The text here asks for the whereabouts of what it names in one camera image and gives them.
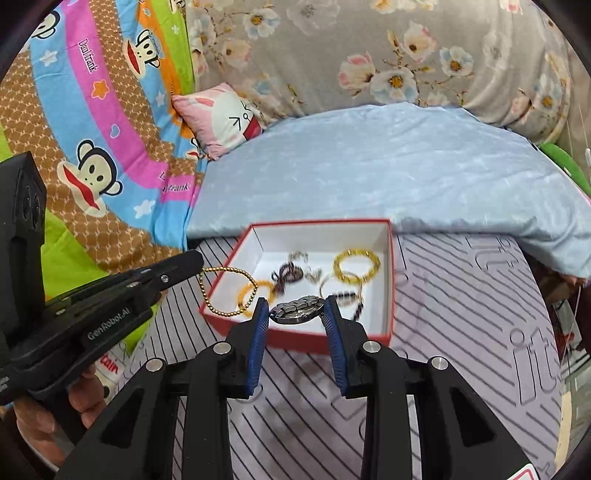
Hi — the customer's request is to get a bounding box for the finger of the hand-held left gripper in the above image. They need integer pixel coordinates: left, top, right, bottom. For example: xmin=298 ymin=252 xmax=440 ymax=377
xmin=131 ymin=249 xmax=205 ymax=302

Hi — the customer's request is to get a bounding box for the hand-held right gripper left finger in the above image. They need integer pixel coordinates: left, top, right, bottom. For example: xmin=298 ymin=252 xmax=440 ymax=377
xmin=55 ymin=296 xmax=271 ymax=480

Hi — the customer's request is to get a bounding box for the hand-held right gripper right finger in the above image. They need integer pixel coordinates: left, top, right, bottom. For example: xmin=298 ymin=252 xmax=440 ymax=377
xmin=322 ymin=295 xmax=532 ymax=480

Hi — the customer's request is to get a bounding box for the red cardboard box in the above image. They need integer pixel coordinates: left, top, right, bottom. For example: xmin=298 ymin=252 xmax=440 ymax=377
xmin=199 ymin=219 xmax=397 ymax=355

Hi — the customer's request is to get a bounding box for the gold bead bracelet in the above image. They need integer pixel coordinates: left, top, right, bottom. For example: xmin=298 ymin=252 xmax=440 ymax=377
xmin=199 ymin=265 xmax=257 ymax=317

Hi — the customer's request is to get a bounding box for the orange bead bracelet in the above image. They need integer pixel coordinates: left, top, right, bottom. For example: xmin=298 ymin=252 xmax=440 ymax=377
xmin=237 ymin=279 xmax=278 ymax=318

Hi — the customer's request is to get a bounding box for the silver wrist watch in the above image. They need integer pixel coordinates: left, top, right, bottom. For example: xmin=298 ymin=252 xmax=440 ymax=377
xmin=269 ymin=295 xmax=326 ymax=326

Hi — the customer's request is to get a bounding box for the dark wooden bead bracelet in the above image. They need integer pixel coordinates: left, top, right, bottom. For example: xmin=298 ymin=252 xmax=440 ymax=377
xmin=332 ymin=290 xmax=365 ymax=321

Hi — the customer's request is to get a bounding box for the thin gold bangle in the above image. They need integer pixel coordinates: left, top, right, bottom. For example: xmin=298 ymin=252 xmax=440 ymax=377
xmin=318 ymin=271 xmax=365 ymax=305

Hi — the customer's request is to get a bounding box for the dark purple bead necklace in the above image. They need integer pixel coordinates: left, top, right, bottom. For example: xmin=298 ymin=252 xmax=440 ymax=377
xmin=271 ymin=262 xmax=305 ymax=296

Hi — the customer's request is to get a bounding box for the yellow bead bracelet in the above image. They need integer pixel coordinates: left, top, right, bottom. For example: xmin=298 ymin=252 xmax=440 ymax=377
xmin=333 ymin=248 xmax=382 ymax=283

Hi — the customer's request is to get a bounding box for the thin silver chain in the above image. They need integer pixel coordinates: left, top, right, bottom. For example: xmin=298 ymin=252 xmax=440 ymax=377
xmin=288 ymin=250 xmax=324 ymax=282

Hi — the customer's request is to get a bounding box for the person's left hand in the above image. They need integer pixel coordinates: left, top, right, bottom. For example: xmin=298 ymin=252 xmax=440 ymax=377
xmin=14 ymin=364 xmax=109 ymax=467

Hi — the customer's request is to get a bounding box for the grey striped bed sheet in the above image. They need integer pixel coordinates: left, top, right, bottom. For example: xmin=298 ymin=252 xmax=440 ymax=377
xmin=95 ymin=233 xmax=561 ymax=480

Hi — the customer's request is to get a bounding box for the pink cartoon pillow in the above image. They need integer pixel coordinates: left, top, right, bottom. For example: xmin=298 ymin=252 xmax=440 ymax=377
xmin=171 ymin=83 xmax=269 ymax=160

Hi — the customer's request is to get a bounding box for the colourful cartoon monkey blanket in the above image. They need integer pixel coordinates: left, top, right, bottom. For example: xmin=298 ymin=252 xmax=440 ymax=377
xmin=0 ymin=0 xmax=208 ymax=384

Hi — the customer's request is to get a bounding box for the light blue blanket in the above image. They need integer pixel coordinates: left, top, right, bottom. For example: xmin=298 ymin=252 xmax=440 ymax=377
xmin=187 ymin=102 xmax=591 ymax=278

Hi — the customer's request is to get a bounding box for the floral pillow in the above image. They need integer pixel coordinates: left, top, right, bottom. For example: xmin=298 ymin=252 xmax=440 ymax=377
xmin=185 ymin=0 xmax=583 ymax=144

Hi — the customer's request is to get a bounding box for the green plastic object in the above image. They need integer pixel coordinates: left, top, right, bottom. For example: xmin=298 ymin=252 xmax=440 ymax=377
xmin=538 ymin=142 xmax=591 ymax=195

